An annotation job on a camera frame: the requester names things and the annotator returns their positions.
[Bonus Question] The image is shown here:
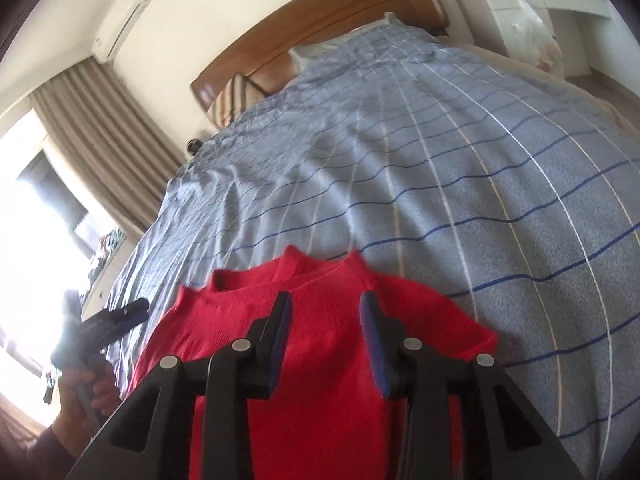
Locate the person's left hand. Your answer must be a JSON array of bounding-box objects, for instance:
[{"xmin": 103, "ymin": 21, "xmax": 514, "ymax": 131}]
[{"xmin": 56, "ymin": 355, "xmax": 119, "ymax": 433}]

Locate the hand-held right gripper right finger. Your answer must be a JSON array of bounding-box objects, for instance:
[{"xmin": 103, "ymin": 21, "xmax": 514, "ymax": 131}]
[{"xmin": 359, "ymin": 291, "xmax": 586, "ymax": 480}]

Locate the white air conditioner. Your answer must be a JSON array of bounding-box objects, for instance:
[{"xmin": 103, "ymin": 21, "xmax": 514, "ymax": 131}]
[{"xmin": 92, "ymin": 0, "xmax": 153, "ymax": 63}]

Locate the person's left forearm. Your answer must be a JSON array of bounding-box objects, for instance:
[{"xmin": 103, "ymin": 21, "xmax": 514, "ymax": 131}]
[{"xmin": 22, "ymin": 420, "xmax": 88, "ymax": 480}]

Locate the colourful windowsill clutter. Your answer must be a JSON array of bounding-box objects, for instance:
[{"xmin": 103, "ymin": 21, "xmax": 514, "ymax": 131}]
[{"xmin": 87, "ymin": 227, "xmax": 126, "ymax": 283}]

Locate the clear plastic bag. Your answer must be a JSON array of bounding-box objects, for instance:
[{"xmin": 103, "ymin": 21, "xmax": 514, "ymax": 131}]
[{"xmin": 510, "ymin": 0, "xmax": 563, "ymax": 71}]

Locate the beige curtain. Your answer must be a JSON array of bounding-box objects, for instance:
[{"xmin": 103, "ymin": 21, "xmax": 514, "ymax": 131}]
[{"xmin": 30, "ymin": 57, "xmax": 188, "ymax": 236}]

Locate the striped pillow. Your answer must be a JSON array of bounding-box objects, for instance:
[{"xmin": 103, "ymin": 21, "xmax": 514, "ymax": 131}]
[{"xmin": 207, "ymin": 74, "xmax": 261, "ymax": 128}]

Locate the white desk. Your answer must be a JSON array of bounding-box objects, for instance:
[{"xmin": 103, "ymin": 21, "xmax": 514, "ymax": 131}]
[{"xmin": 447, "ymin": 0, "xmax": 613, "ymax": 78}]

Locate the white pillow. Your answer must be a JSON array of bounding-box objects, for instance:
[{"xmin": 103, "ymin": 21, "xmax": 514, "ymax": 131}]
[{"xmin": 289, "ymin": 11, "xmax": 401, "ymax": 73}]

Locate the red knit sweater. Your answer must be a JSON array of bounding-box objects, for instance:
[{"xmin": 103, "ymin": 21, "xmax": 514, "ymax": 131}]
[{"xmin": 120, "ymin": 246, "xmax": 501, "ymax": 480}]

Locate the blue plaid duvet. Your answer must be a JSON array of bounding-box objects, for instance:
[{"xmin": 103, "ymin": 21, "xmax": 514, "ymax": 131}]
[{"xmin": 97, "ymin": 25, "xmax": 640, "ymax": 480}]

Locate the wooden headboard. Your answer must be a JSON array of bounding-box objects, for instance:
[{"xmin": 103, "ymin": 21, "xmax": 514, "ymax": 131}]
[{"xmin": 190, "ymin": 0, "xmax": 448, "ymax": 116}]

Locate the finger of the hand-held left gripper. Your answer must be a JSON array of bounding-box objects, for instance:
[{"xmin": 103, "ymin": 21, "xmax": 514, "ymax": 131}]
[
  {"xmin": 62, "ymin": 290, "xmax": 82, "ymax": 333},
  {"xmin": 114, "ymin": 298, "xmax": 151, "ymax": 330}
]

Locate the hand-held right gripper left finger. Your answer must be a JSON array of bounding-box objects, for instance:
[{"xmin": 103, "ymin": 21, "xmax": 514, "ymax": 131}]
[{"xmin": 65, "ymin": 291, "xmax": 292, "ymax": 480}]

